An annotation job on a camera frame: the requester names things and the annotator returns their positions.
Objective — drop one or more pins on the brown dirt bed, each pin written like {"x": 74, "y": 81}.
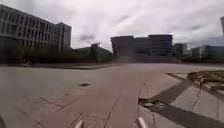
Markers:
{"x": 208, "y": 77}

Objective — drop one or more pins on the grey paved plaza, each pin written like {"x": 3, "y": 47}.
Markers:
{"x": 100, "y": 86}

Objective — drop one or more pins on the low dark building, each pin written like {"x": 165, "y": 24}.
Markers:
{"x": 95, "y": 53}

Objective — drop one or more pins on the robot's own part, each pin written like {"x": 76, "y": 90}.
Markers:
{"x": 141, "y": 122}
{"x": 78, "y": 124}

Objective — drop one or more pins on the glass-fronted building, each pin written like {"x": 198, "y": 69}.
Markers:
{"x": 208, "y": 52}

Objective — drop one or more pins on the dark manhole cover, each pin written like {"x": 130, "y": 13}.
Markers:
{"x": 84, "y": 84}

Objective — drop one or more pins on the dark blocky building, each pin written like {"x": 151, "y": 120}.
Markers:
{"x": 143, "y": 46}

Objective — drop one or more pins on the large grey office building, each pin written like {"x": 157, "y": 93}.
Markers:
{"x": 30, "y": 33}

